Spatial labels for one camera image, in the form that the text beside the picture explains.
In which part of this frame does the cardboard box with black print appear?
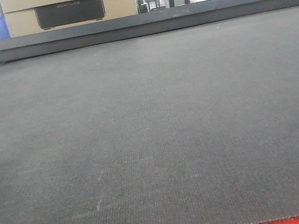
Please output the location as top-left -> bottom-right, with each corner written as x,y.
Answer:
0,0 -> 138,37

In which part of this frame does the dark grey conveyor back rail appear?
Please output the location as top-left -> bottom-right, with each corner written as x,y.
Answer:
0,0 -> 299,62

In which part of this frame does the black conveyor belt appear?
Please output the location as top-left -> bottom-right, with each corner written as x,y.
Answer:
0,7 -> 299,224

